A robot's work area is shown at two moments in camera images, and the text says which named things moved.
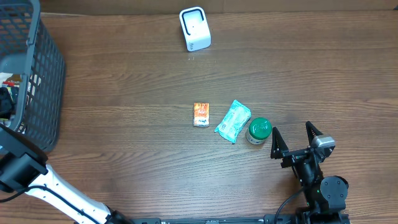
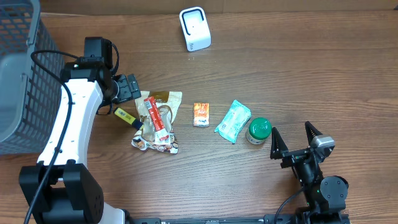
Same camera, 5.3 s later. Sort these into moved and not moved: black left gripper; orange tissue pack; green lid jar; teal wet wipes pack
Moved: black left gripper
Not moved: green lid jar; teal wet wipes pack; orange tissue pack
